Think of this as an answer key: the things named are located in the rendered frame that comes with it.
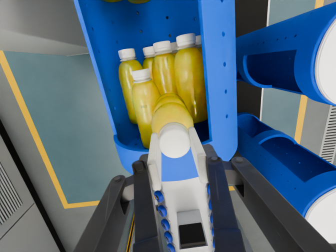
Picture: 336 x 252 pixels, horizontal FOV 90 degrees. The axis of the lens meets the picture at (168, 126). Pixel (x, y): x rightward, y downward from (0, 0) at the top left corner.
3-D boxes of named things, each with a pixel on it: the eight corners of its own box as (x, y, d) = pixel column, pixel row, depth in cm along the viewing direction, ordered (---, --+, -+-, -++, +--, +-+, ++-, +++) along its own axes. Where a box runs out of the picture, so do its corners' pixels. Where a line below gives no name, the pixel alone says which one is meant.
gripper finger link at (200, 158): (197, 156, 14) (206, 155, 14) (187, 126, 21) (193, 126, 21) (200, 184, 15) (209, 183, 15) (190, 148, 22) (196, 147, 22)
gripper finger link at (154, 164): (161, 190, 15) (153, 191, 15) (161, 152, 22) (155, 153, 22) (155, 162, 14) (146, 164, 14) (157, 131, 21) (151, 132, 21)
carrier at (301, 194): (261, 135, 146) (252, 106, 137) (384, 227, 64) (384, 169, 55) (229, 147, 150) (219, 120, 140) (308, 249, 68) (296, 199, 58)
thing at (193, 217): (177, 216, 73) (180, 254, 59) (175, 209, 72) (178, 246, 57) (200, 213, 73) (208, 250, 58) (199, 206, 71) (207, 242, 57)
